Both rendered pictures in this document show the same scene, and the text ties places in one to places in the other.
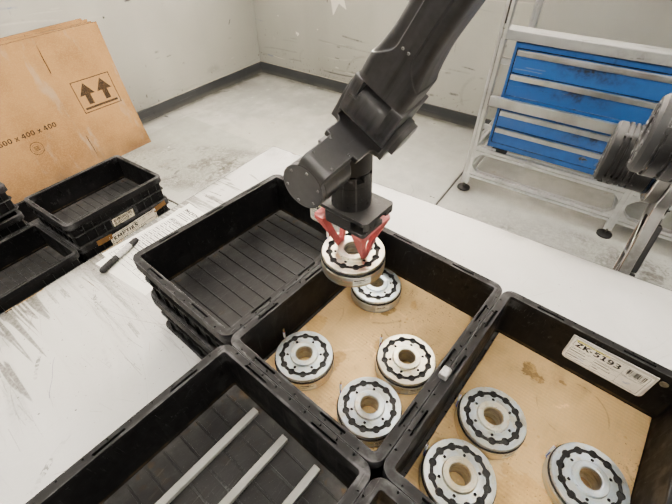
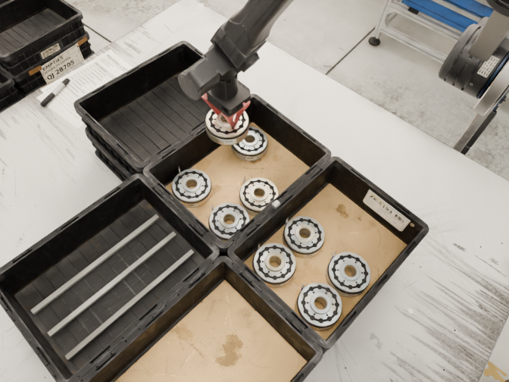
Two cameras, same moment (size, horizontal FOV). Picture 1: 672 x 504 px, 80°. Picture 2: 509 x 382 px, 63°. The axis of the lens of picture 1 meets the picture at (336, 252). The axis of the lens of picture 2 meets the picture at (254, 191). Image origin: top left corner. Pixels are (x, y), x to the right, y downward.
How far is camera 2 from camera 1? 39 cm
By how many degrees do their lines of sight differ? 15
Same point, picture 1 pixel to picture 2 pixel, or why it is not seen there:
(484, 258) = (347, 124)
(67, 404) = (29, 201)
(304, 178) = (189, 83)
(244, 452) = (148, 239)
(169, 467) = (103, 242)
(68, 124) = not seen: outside the picture
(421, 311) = (279, 163)
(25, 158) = not seen: outside the picture
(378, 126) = (234, 57)
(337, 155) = (209, 72)
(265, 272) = (170, 122)
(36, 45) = not seen: outside the picture
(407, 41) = (245, 23)
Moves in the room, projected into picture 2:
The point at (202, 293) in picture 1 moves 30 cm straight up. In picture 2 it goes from (123, 133) to (96, 50)
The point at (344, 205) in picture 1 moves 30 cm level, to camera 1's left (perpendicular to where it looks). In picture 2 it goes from (218, 94) to (75, 79)
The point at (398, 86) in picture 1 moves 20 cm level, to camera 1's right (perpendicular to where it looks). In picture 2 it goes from (242, 42) to (360, 54)
